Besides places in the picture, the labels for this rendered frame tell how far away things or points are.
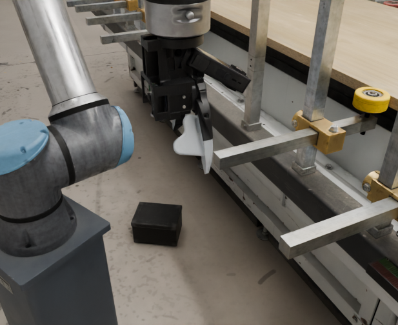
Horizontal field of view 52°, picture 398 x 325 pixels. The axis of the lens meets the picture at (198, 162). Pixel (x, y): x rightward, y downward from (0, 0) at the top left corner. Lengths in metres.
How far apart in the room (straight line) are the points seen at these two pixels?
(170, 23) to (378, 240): 0.62
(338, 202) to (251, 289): 0.78
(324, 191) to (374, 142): 0.23
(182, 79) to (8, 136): 0.48
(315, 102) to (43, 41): 0.63
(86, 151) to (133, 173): 1.36
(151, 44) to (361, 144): 0.78
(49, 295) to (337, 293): 0.94
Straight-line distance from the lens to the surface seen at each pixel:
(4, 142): 0.95
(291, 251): 0.71
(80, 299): 1.17
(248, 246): 1.86
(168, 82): 0.60
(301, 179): 1.06
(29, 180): 0.94
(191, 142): 0.61
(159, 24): 0.56
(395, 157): 0.84
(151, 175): 2.29
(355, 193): 1.20
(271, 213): 1.78
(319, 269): 1.59
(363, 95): 1.04
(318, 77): 0.96
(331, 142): 0.97
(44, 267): 1.01
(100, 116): 0.99
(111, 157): 1.00
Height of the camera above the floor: 1.30
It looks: 33 degrees down
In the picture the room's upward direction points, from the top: straight up
